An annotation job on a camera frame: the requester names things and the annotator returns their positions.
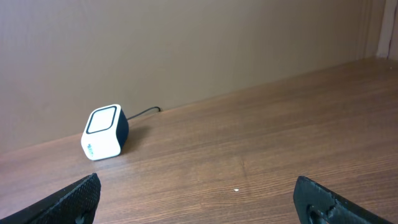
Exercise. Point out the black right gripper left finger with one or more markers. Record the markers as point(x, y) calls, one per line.
point(76, 203)

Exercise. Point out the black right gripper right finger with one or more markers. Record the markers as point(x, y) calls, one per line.
point(315, 203)

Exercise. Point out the white barcode scanner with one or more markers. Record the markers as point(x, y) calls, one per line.
point(105, 133)

